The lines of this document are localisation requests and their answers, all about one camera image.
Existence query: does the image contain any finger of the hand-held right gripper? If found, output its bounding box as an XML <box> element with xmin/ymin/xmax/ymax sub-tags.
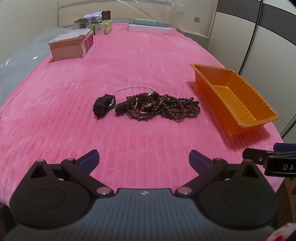
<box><xmin>273</xmin><ymin>143</ymin><xmax>296</xmax><ymax>152</ymax></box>
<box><xmin>242</xmin><ymin>148</ymin><xmax>270</xmax><ymax>166</ymax></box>

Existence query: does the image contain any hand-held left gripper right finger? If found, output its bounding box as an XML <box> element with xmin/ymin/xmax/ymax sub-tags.
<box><xmin>174</xmin><ymin>150</ymin><xmax>265</xmax><ymax>198</ymax></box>

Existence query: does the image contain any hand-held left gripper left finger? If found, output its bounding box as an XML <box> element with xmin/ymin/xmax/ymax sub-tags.
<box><xmin>28</xmin><ymin>149</ymin><xmax>114</xmax><ymax>198</ymax></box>

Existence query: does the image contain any black smartwatch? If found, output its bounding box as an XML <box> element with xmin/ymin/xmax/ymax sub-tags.
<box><xmin>93</xmin><ymin>94</ymin><xmax>116</xmax><ymax>116</ymax></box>

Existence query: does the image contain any dark bead necklace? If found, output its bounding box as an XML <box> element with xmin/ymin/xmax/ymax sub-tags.
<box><xmin>159</xmin><ymin>94</ymin><xmax>201</xmax><ymax>121</ymax></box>

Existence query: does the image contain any black strap wristwatch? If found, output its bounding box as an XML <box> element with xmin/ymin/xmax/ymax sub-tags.
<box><xmin>115</xmin><ymin>98</ymin><xmax>139</xmax><ymax>115</ymax></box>

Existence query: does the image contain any orange plastic tray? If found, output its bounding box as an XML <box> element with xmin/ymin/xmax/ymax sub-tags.
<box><xmin>190</xmin><ymin>63</ymin><xmax>280</xmax><ymax>136</ymax></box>

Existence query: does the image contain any reddish brown bead necklace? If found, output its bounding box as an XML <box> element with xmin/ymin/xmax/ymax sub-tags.
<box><xmin>126</xmin><ymin>92</ymin><xmax>163</xmax><ymax>122</ymax></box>

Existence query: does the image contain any white pearl necklace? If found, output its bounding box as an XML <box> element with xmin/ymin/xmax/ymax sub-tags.
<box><xmin>112</xmin><ymin>85</ymin><xmax>156</xmax><ymax>95</ymax></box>

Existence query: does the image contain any red white printed cloth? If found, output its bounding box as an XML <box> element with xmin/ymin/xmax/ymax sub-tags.
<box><xmin>264</xmin><ymin>222</ymin><xmax>296</xmax><ymax>241</ymax></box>

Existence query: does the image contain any grey white sliding wardrobe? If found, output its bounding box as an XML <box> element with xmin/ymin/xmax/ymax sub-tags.
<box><xmin>206</xmin><ymin>0</ymin><xmax>296</xmax><ymax>140</ymax></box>

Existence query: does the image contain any pink cardboard box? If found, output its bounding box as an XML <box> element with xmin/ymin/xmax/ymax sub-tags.
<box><xmin>48</xmin><ymin>29</ymin><xmax>94</xmax><ymax>62</ymax></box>

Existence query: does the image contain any pink plush blanket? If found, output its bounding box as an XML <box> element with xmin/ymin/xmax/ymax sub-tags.
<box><xmin>0</xmin><ymin>23</ymin><xmax>285</xmax><ymax>205</ymax></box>

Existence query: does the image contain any plastic covered grey mattress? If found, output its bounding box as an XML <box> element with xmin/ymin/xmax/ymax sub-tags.
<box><xmin>0</xmin><ymin>24</ymin><xmax>77</xmax><ymax>103</ymax></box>

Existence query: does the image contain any white nightstand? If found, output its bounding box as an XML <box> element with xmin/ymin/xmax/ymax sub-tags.
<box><xmin>178</xmin><ymin>26</ymin><xmax>210</xmax><ymax>49</ymax></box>

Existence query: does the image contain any green tissue pack bundle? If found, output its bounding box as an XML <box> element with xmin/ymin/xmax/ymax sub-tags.
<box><xmin>92</xmin><ymin>20</ymin><xmax>113</xmax><ymax>36</ymax></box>

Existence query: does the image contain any dark clear container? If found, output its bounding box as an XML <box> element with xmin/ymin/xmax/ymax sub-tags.
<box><xmin>74</xmin><ymin>19</ymin><xmax>92</xmax><ymax>30</ymax></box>

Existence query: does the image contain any long white box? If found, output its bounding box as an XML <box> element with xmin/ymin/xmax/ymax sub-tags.
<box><xmin>128</xmin><ymin>24</ymin><xmax>172</xmax><ymax>36</ymax></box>

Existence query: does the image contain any white blue tissue pack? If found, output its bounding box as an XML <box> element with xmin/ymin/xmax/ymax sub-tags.
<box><xmin>84</xmin><ymin>13</ymin><xmax>103</xmax><ymax>24</ymax></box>

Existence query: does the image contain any green flat box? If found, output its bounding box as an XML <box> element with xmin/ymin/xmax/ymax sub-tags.
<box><xmin>134</xmin><ymin>19</ymin><xmax>158</xmax><ymax>25</ymax></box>

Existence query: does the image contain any beige bed headboard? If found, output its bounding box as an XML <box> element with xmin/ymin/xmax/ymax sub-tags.
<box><xmin>58</xmin><ymin>0</ymin><xmax>217</xmax><ymax>26</ymax></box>

